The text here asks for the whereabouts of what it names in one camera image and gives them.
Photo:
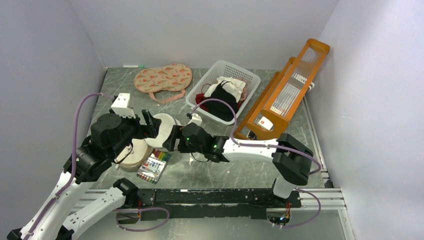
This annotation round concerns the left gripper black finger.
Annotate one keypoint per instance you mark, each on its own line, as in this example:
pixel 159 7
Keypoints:
pixel 153 131
pixel 148 118

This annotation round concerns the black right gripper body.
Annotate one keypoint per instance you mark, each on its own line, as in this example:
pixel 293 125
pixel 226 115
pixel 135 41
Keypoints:
pixel 186 147

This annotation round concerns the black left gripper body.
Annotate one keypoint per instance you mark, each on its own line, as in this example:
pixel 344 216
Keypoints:
pixel 133 127

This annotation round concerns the white mesh laundry bag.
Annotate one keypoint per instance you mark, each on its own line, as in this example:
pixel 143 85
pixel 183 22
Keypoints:
pixel 164 132

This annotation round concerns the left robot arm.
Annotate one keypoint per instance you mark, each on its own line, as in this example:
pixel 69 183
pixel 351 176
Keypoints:
pixel 110 135

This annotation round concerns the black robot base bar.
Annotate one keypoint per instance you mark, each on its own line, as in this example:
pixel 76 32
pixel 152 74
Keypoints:
pixel 209 203

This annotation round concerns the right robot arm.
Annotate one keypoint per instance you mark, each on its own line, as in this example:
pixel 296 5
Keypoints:
pixel 291 158

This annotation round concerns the beige round pad stack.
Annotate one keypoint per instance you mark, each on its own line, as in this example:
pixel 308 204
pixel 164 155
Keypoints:
pixel 133 156

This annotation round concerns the colour marker pen pack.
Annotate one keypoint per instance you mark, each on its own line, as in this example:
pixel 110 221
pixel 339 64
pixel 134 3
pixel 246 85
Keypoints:
pixel 154 166

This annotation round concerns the red garment in basket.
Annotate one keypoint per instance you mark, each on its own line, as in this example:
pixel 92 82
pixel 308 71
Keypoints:
pixel 201 96

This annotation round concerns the tulip patterned pink pad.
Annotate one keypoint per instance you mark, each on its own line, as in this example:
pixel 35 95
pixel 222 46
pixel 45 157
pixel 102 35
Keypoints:
pixel 172 78

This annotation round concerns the white green marker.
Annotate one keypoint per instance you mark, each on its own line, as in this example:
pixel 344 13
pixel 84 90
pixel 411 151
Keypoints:
pixel 133 66

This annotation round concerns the white garment in basket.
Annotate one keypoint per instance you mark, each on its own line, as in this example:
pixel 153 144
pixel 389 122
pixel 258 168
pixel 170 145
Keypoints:
pixel 234 86

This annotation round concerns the white box with red logo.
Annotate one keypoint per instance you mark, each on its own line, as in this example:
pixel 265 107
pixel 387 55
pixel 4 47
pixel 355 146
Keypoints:
pixel 265 123

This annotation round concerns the orange wooden rack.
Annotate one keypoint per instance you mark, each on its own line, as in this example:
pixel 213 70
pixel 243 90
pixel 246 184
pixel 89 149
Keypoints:
pixel 282 96

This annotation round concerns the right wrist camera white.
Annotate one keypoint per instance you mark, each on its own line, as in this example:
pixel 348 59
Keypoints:
pixel 194 118

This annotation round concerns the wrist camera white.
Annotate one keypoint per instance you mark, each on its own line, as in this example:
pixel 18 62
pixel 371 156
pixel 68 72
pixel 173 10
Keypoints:
pixel 122 106
pixel 194 118

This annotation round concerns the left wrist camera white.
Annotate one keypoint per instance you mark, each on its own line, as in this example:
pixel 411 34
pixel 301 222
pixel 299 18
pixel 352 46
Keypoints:
pixel 122 106

